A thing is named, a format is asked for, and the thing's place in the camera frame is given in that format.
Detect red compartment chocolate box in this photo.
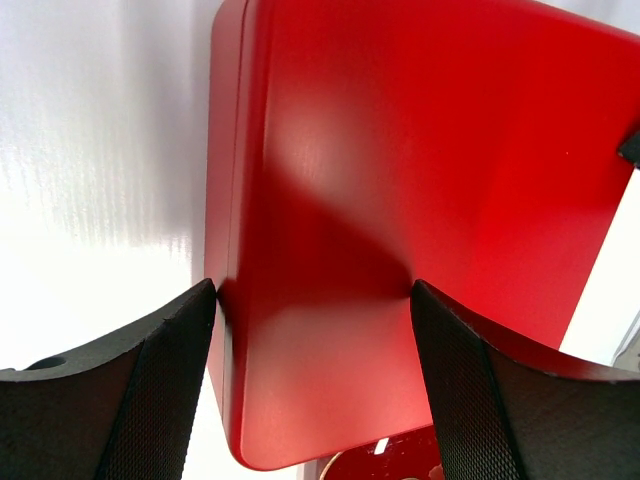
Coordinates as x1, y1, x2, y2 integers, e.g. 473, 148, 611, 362
204, 1, 247, 452

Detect red box lid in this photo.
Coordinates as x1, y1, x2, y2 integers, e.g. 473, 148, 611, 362
222, 1, 639, 471

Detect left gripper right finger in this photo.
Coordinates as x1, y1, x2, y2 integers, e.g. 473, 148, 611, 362
410, 280, 639, 479

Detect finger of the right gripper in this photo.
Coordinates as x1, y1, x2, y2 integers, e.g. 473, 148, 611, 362
617, 131, 640, 167

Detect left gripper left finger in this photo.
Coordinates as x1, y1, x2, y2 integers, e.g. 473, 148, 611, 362
1, 279, 216, 479

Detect red chocolate tray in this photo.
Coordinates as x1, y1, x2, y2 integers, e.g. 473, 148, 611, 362
305, 426, 445, 480

